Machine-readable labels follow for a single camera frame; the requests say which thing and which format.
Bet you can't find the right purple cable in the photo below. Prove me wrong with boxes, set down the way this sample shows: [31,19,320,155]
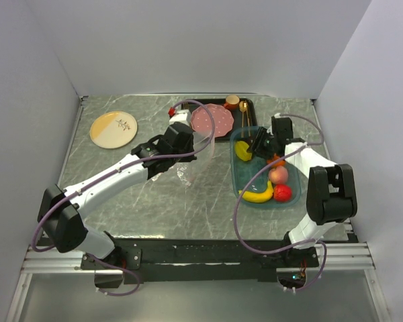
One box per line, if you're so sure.
[233,113,328,293]

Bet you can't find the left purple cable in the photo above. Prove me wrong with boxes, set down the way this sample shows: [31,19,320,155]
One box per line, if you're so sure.
[30,102,216,297]

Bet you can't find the orange cup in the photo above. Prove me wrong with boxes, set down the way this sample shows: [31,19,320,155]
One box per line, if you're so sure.
[224,95,240,111]

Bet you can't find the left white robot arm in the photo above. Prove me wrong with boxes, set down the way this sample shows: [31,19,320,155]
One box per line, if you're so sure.
[38,122,204,270]

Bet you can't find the yellow banana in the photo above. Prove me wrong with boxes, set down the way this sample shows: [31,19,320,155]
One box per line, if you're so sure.
[238,181,274,204]

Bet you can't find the gold chopsticks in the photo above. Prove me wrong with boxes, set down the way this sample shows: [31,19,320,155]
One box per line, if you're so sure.
[242,101,251,127]

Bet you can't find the yellow white floral plate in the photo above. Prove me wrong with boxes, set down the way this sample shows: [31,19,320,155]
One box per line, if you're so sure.
[89,111,138,149]

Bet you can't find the blue transparent plastic tray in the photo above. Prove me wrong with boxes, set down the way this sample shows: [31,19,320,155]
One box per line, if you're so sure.
[229,125,303,210]

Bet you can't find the yellow starfruit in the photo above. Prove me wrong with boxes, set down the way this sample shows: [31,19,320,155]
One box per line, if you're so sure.
[234,141,253,162]

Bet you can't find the red cracked fruit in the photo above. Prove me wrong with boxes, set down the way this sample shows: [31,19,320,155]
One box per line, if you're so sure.
[273,184,292,203]

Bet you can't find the purple cable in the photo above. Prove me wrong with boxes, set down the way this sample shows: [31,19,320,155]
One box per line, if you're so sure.
[233,113,328,293]
[30,102,216,297]

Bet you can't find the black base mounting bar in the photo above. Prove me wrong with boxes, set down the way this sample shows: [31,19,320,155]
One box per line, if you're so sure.
[81,237,327,291]

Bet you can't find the black serving tray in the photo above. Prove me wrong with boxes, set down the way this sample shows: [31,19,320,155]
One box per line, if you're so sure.
[180,98,258,142]

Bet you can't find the gold spoon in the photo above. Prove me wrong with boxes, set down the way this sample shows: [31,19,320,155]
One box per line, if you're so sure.
[239,101,249,137]

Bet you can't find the pink dotted plate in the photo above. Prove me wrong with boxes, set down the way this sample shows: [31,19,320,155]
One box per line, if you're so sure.
[191,103,234,138]

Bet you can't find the clear zip top bag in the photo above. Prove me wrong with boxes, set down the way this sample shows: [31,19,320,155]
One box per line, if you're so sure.
[152,130,215,186]

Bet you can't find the orange fruit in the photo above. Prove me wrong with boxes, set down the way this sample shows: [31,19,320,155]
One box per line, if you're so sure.
[266,154,286,168]

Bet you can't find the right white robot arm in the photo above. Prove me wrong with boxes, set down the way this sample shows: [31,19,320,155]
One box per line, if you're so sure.
[249,113,357,267]

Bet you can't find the pink peach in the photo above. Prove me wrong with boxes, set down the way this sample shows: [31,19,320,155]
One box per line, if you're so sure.
[269,166,289,184]

